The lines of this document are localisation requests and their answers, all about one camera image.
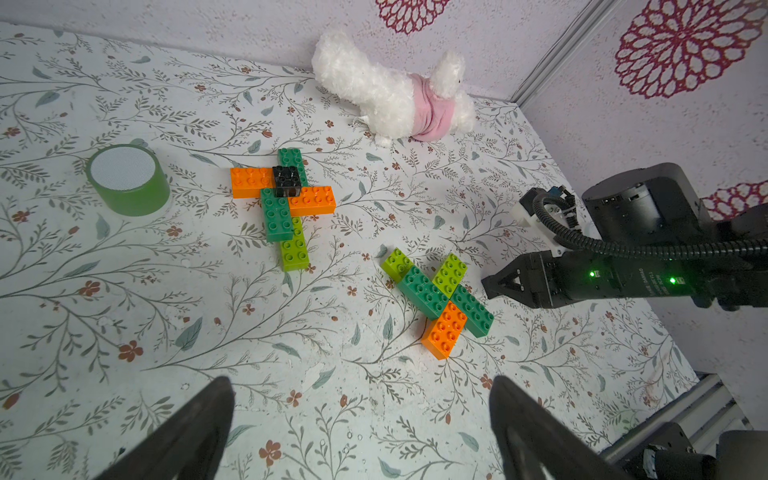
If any extra dark green lego brick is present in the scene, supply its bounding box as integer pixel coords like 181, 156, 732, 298
397, 266, 449, 320

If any dark green lego brick back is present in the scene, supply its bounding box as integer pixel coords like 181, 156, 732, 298
451, 285, 494, 338

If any metal base rail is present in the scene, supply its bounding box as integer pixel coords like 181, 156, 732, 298
601, 372, 754, 464

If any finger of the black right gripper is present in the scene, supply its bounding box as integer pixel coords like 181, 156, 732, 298
481, 255, 531, 303

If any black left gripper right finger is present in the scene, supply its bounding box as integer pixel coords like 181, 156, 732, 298
489, 376, 629, 479

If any orange lego brick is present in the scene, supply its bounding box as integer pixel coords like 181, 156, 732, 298
288, 186, 336, 217
230, 168, 275, 199
421, 301, 468, 360

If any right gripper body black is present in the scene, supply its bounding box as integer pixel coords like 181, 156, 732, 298
514, 251, 714, 309

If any long lime green lego brick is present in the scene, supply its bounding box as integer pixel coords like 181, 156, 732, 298
280, 217, 309, 272

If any dark green lego brick front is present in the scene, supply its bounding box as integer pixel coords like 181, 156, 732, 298
260, 188, 294, 243

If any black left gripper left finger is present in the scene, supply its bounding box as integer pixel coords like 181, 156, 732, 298
98, 376, 235, 479

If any black small lego piece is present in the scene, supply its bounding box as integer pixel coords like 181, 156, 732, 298
272, 166, 303, 198

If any lime lego brick back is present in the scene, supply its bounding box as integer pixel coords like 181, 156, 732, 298
432, 253, 467, 299

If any white pink plush toy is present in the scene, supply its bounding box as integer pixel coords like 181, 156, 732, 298
312, 30, 476, 146

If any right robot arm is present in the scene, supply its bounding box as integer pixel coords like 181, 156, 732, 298
483, 163, 767, 479

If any green tape roll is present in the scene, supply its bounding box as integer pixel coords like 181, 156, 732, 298
85, 144, 171, 217

